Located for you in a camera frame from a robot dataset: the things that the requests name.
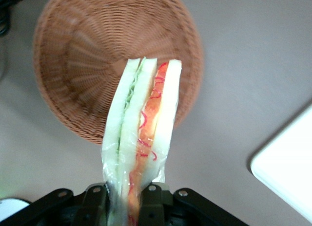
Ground triangle sandwich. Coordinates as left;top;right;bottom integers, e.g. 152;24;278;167
100;56;183;226

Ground beige rectangular tray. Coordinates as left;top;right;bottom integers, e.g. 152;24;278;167
250;106;312;223

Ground black looped table cable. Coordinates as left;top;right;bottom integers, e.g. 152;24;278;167
0;0;16;37

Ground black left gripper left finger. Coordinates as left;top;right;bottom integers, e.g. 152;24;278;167
81;183;110;226

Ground round brown wicker basket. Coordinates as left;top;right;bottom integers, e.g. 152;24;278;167
32;0;205;146

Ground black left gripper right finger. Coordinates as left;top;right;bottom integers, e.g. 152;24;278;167
139;183;174;226

